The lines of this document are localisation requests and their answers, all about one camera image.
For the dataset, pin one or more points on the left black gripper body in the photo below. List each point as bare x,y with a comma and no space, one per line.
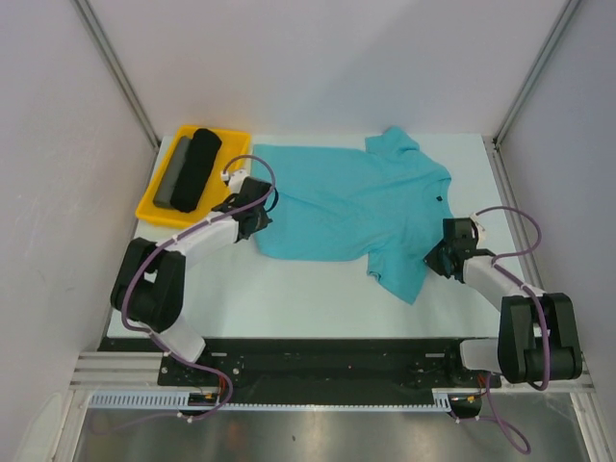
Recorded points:
263,219

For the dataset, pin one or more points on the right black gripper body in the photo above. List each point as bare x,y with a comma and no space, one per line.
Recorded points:
436,258

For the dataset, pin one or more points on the turquoise t-shirt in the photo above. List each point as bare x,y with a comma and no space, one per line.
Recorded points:
386,202

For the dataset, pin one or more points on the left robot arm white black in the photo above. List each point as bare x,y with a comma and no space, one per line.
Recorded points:
149,288

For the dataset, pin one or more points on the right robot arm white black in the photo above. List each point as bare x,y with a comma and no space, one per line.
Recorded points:
537,341

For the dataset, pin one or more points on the yellow plastic tray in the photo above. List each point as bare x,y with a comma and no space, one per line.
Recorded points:
234,144

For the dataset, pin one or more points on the rolled grey t-shirt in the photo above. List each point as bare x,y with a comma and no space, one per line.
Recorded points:
167,185

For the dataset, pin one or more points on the rolled black t-shirt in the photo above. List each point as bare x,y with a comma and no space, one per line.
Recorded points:
196,170

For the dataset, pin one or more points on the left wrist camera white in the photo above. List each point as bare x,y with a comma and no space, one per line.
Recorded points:
234,180

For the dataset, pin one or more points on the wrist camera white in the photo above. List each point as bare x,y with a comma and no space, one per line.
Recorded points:
234,180
479,229

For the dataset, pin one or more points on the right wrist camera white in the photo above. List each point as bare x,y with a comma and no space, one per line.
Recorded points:
479,229

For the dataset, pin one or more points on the grey slotted cable duct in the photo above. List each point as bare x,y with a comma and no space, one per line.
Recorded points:
196,402

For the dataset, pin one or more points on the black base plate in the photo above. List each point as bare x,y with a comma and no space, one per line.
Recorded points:
353,372

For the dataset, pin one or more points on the left aluminium frame post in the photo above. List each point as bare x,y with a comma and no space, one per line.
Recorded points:
111,60

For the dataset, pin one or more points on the aluminium frame post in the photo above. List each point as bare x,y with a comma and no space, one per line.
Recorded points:
111,60
556,34

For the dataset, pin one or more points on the right aluminium frame post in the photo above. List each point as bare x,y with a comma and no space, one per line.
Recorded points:
556,34

